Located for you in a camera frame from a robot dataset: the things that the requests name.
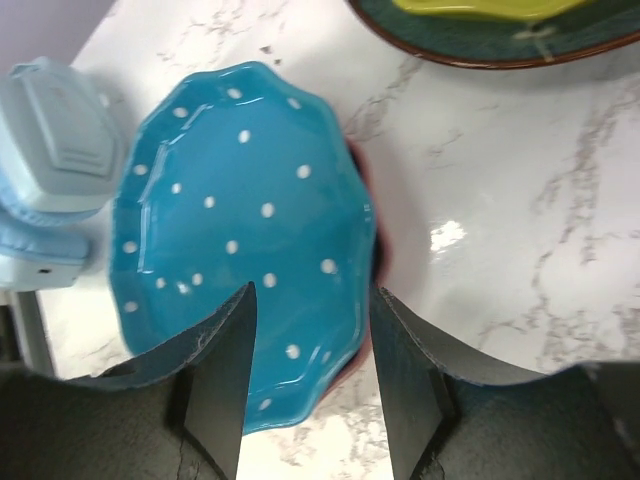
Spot blue polka dot plate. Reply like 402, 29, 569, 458
109, 62, 376, 434

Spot light blue headphones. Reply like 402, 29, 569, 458
1, 57, 127, 292

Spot green polka dot plate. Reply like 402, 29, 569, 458
392, 0, 588, 22

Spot dark plate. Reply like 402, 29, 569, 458
349, 1, 639, 70

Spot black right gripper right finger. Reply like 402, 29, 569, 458
370, 288, 639, 479

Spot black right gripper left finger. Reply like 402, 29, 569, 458
1, 284, 257, 479

